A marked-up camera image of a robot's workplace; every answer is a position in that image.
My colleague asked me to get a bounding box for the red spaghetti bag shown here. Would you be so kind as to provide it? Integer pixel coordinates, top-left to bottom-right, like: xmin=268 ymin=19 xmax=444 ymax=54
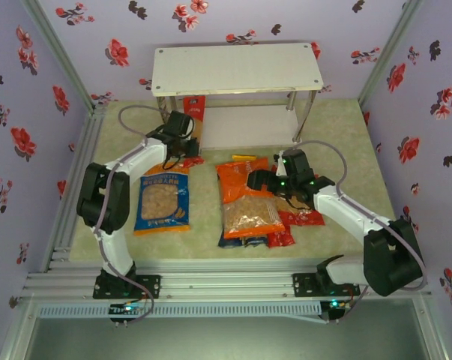
xmin=266 ymin=223 xmax=297 ymax=249
xmin=182 ymin=95 xmax=207 ymax=169

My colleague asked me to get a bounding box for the orange pasta bag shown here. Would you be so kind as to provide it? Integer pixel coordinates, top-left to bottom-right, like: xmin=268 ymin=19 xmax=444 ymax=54
xmin=215 ymin=156 xmax=286 ymax=241

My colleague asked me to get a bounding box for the red macaroni bag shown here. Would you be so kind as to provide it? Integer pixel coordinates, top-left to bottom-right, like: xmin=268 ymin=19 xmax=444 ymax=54
xmin=272 ymin=163 xmax=327 ymax=229

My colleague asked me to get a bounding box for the blue spaghetti bag with figure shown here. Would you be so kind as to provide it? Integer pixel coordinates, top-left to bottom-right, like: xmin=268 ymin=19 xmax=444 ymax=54
xmin=217 ymin=228 xmax=245 ymax=248

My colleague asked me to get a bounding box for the blue macaroni bag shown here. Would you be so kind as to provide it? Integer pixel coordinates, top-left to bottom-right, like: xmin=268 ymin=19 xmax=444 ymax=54
xmin=133 ymin=163 xmax=193 ymax=237

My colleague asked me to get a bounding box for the white two-tier shelf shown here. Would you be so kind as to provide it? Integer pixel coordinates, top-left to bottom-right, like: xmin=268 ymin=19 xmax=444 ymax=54
xmin=151 ymin=42 xmax=324 ymax=152

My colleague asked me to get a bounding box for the green marbled table mat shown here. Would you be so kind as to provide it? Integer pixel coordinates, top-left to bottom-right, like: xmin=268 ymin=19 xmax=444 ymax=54
xmin=67 ymin=97 xmax=409 ymax=260

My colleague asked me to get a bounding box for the small circuit board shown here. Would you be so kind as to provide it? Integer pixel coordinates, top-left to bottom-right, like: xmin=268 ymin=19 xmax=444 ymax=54
xmin=320 ymin=298 xmax=353 ymax=324
xmin=108 ymin=301 xmax=146 ymax=327

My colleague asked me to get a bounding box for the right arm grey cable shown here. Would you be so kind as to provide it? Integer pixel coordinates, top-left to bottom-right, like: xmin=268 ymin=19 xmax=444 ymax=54
xmin=281 ymin=140 xmax=428 ymax=324

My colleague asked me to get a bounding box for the slanted aluminium side rail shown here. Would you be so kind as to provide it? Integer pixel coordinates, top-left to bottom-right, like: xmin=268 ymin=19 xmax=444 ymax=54
xmin=41 ymin=104 xmax=109 ymax=271

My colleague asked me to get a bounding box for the long aluminium frame rail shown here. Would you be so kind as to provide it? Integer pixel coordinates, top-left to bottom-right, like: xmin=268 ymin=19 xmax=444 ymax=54
xmin=21 ymin=258 xmax=433 ymax=301

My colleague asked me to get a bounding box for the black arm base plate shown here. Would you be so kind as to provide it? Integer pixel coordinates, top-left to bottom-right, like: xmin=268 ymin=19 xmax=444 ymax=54
xmin=93 ymin=274 xmax=162 ymax=300
xmin=292 ymin=272 xmax=361 ymax=297

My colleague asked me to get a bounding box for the white slotted cable duct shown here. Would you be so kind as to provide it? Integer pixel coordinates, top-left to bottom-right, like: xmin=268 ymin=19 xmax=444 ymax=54
xmin=36 ymin=301 xmax=322 ymax=320

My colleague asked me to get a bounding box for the aluminium corner post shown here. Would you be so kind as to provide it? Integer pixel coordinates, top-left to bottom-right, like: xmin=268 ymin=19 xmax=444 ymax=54
xmin=21 ymin=0 xmax=99 ymax=112
xmin=358 ymin=0 xmax=424 ymax=108

